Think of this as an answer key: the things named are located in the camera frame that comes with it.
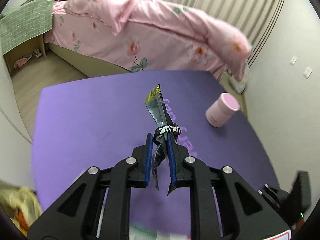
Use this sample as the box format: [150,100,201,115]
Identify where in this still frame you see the bed with pink sheet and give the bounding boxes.
[43,0,226,78]

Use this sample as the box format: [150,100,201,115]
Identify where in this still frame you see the green checkered cloth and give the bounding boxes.
[1,0,55,55]

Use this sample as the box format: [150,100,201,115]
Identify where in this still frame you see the yellow trash bag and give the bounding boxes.
[1,181,43,237]

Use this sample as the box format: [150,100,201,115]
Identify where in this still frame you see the pink cylindrical jar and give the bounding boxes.
[205,93,240,128]

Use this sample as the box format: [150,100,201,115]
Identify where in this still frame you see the white wall socket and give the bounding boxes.
[303,67,313,79]

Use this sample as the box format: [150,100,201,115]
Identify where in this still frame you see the white wall switch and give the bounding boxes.
[290,56,297,66]

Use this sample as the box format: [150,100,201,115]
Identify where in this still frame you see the pink slippers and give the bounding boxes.
[14,49,43,69]

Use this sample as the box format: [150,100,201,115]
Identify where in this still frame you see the silver yellow wrapper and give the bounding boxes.
[145,85,182,194]

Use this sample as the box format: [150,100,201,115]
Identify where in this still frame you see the wooden bedside shelf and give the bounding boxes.
[4,34,46,73]

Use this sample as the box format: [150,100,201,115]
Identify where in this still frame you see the purple mat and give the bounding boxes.
[32,71,278,209]

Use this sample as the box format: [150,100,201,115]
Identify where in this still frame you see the pink floral duvet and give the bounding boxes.
[63,0,252,81]

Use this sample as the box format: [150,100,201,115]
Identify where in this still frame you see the white plastic bag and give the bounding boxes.
[226,65,252,94]

